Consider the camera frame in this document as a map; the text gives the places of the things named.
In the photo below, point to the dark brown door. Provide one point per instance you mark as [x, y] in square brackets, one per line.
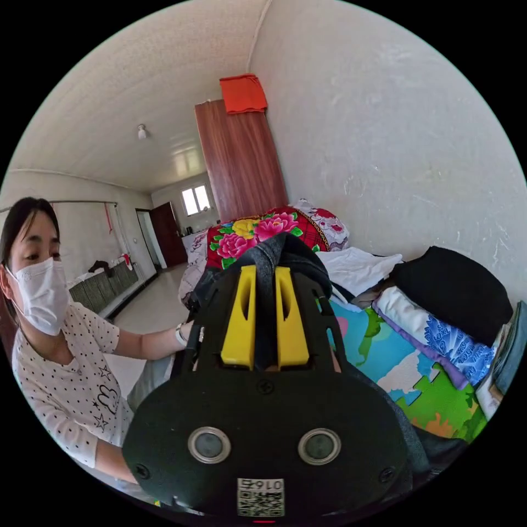
[169, 234]

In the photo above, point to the black jeans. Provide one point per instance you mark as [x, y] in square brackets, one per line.
[297, 256]

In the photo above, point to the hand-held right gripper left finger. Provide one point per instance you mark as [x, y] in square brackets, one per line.
[240, 325]

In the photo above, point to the ceiling lamp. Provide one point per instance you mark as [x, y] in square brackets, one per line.
[142, 131]

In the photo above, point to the person's left forearm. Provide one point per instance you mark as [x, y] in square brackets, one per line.
[148, 341]

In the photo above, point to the white floral pillow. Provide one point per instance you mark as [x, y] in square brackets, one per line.
[327, 224]

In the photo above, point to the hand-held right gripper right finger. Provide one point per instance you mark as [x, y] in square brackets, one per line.
[291, 329]

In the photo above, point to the window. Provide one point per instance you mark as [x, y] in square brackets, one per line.
[196, 200]

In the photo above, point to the red cloth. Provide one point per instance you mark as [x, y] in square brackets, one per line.
[243, 94]

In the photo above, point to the person's body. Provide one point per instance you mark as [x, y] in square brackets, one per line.
[61, 370]

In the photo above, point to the bed with colourful printed sheet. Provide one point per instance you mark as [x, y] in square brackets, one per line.
[372, 350]

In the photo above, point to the red floral folded quilt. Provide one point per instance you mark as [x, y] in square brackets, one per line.
[255, 234]

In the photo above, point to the person's right forearm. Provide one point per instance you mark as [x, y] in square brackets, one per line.
[114, 463]

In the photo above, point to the brown wooden cupboard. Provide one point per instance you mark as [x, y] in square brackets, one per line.
[243, 169]

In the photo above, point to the pile of clothes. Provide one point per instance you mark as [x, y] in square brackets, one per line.
[448, 288]

